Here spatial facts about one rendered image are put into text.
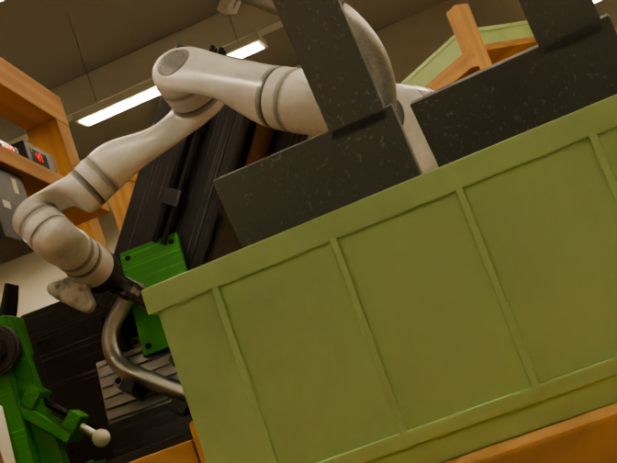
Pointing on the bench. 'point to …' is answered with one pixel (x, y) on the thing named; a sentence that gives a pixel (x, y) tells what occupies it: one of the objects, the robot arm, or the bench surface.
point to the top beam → (27, 99)
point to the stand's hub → (8, 349)
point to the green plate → (155, 262)
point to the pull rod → (101, 437)
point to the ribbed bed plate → (118, 411)
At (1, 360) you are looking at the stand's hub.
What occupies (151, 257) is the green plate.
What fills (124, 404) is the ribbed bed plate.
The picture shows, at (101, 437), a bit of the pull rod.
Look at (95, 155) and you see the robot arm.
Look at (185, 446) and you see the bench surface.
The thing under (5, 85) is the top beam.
